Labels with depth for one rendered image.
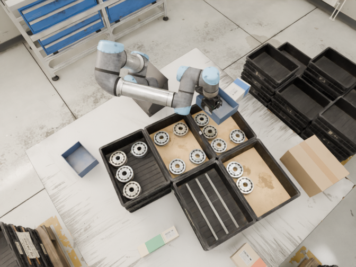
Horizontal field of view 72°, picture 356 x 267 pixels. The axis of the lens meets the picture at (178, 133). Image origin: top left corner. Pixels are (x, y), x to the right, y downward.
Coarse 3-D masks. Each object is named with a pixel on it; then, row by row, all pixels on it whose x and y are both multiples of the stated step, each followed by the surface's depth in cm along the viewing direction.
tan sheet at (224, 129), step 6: (210, 120) 168; (228, 120) 168; (216, 126) 166; (222, 126) 166; (228, 126) 166; (234, 126) 166; (210, 132) 164; (222, 132) 164; (228, 132) 164; (222, 138) 162; (228, 138) 162; (246, 138) 162; (210, 144) 160; (228, 144) 160
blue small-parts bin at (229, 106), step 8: (200, 96) 144; (224, 96) 145; (200, 104) 143; (224, 104) 146; (232, 104) 143; (216, 112) 143; (224, 112) 143; (232, 112) 139; (216, 120) 138; (224, 120) 140
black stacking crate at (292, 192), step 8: (256, 144) 154; (240, 152) 153; (264, 152) 149; (224, 160) 150; (264, 160) 153; (272, 160) 144; (272, 168) 149; (280, 176) 144; (288, 184) 140; (288, 192) 144; (296, 192) 136
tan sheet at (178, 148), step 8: (168, 128) 166; (152, 136) 163; (192, 136) 163; (168, 144) 161; (176, 144) 160; (184, 144) 160; (192, 144) 160; (160, 152) 158; (168, 152) 158; (176, 152) 158; (184, 152) 158; (168, 160) 155; (184, 160) 155; (208, 160) 155; (168, 168) 153; (176, 176) 150
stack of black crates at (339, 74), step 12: (312, 60) 223; (324, 60) 236; (336, 60) 232; (348, 60) 223; (312, 72) 228; (324, 72) 217; (336, 72) 230; (348, 72) 229; (312, 84) 235; (324, 84) 224; (336, 84) 215; (348, 84) 223; (336, 96) 222
